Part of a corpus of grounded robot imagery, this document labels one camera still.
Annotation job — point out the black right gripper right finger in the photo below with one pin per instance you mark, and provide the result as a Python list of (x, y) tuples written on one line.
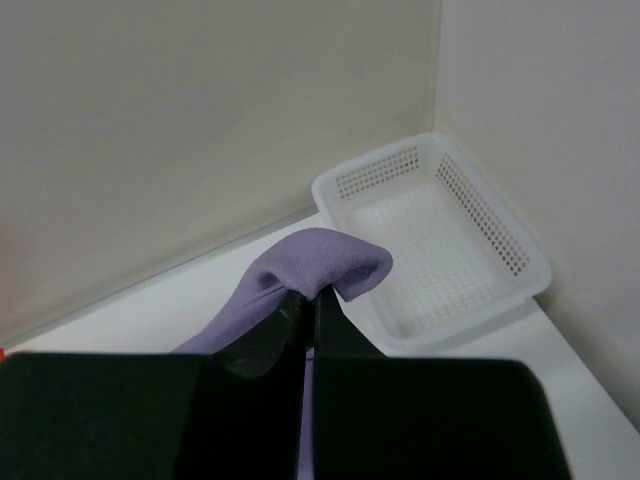
[(380, 417)]

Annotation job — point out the lavender t shirt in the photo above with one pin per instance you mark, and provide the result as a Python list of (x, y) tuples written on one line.
[(310, 270)]

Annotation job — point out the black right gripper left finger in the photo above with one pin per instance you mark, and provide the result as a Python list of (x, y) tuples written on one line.
[(94, 416)]

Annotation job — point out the white plastic laundry basket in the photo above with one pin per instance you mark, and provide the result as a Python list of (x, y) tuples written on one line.
[(461, 258)]

